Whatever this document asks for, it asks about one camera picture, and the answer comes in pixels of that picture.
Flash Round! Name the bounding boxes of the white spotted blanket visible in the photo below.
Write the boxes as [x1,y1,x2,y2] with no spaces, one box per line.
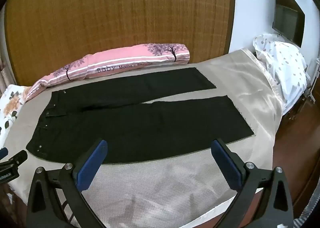
[252,33,308,102]

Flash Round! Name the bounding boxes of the beige curtain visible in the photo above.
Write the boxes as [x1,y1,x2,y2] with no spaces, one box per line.
[0,53,17,93]

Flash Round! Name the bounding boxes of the pink tree-print bolster pillow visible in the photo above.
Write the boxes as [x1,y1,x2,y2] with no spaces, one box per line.
[25,43,191,102]

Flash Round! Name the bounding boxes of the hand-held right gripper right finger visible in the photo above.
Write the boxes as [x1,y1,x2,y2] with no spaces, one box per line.
[210,138,294,228]

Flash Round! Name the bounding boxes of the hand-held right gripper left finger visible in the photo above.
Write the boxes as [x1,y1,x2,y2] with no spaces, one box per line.
[26,138,108,228]

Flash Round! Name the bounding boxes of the metal stand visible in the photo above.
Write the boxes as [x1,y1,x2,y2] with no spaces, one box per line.
[304,58,320,104]

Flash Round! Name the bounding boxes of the white floral pillow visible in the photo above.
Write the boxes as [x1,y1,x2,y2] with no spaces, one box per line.
[0,85,32,148]

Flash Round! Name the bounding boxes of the black pants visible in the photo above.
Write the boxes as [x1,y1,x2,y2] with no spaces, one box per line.
[26,67,255,164]

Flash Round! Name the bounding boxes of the beige bed sheet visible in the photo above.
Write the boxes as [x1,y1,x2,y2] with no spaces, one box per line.
[0,49,285,228]

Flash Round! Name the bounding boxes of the large wooden panel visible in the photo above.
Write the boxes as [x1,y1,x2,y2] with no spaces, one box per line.
[4,0,235,87]

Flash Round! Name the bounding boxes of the black wall television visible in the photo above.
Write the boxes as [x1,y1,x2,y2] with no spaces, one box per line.
[272,0,306,47]

